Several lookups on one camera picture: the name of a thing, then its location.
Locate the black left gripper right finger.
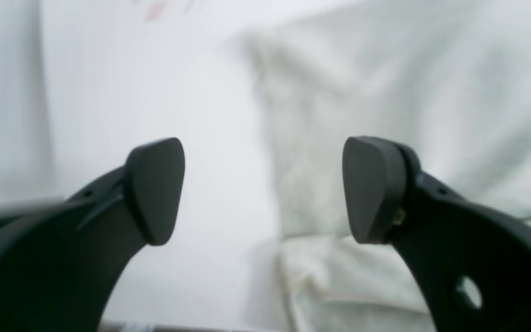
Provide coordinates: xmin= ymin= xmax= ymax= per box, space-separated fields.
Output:
xmin=342 ymin=136 xmax=531 ymax=332

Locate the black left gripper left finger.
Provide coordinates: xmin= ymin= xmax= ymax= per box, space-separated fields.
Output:
xmin=0 ymin=138 xmax=185 ymax=332

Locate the beige T-shirt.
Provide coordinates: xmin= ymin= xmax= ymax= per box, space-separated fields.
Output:
xmin=247 ymin=0 xmax=531 ymax=332

